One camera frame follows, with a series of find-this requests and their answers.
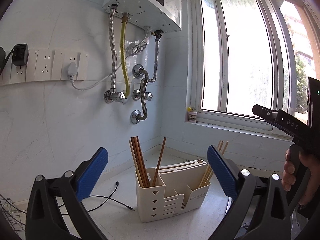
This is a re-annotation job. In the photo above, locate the light bamboo chopstick four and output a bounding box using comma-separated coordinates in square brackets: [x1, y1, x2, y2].
[200, 140, 229, 186]

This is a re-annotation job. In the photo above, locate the light bamboo chopstick two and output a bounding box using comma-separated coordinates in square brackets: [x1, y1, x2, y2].
[197, 140, 222, 189]

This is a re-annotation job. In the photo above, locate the dark brown chopstick one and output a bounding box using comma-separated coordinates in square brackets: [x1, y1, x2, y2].
[131, 137, 149, 188]

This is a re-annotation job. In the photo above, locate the dark brown chopstick two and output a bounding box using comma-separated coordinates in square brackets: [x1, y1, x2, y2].
[134, 137, 150, 188]

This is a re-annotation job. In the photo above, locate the dark brown chopstick three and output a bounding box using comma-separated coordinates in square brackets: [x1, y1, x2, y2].
[152, 137, 167, 187]

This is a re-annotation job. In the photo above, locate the light bamboo chopstick three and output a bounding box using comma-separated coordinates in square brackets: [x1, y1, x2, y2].
[198, 140, 224, 188]

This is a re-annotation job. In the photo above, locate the light bamboo chopstick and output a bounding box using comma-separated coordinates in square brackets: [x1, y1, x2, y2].
[129, 140, 144, 188]

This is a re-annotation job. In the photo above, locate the right hand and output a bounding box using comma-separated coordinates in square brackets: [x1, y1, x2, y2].
[281, 149, 319, 206]

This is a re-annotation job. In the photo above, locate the cream utensil holder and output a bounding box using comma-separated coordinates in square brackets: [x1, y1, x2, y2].
[136, 159, 210, 223]

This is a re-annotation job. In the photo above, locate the small bottle on sill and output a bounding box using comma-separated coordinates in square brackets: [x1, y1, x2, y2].
[187, 107, 197, 122]

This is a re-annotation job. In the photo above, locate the chrome water valve left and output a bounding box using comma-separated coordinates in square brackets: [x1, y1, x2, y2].
[104, 90, 127, 103]

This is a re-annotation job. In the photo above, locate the chrome water valve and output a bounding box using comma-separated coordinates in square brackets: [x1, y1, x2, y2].
[132, 89, 153, 102]
[104, 90, 127, 103]

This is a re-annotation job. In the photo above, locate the chrome water valve right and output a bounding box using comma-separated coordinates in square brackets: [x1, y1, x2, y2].
[132, 89, 153, 102]

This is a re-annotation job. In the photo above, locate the white socket strip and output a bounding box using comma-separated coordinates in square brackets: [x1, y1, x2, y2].
[1, 48, 89, 86]

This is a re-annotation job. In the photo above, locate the black power adapter right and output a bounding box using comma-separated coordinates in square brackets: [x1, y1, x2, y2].
[12, 43, 29, 67]

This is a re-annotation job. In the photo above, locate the black power adapter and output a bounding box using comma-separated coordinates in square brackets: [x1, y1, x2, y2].
[0, 47, 6, 70]
[12, 43, 29, 67]

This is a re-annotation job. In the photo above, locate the black power adapter left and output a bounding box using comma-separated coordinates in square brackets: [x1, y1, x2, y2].
[0, 47, 6, 70]

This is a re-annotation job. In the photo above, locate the white water heater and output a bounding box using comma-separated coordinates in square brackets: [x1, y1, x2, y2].
[103, 0, 182, 33]

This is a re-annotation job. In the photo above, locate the window frame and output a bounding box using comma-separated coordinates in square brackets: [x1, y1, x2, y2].
[190, 0, 319, 136]

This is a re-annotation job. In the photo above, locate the wire dish rack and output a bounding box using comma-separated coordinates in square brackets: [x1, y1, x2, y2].
[1, 197, 26, 233]

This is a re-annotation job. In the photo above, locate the white plug with cord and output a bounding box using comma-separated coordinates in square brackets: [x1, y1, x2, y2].
[67, 27, 151, 91]

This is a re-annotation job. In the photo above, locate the lower steel flexible hose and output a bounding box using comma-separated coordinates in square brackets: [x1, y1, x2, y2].
[135, 68, 150, 121]

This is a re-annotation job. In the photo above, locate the steel flexible hose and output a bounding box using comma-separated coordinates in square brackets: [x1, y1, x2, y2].
[147, 29, 164, 84]
[135, 68, 150, 121]
[108, 3, 118, 93]

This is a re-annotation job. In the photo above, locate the right steel flexible hose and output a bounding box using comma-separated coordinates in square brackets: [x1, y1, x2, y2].
[147, 29, 164, 84]

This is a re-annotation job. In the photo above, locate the yellow gas hose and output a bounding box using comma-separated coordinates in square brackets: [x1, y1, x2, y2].
[120, 12, 131, 99]

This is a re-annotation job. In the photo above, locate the left steel flexible hose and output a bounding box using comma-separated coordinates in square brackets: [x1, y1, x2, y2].
[108, 3, 118, 93]

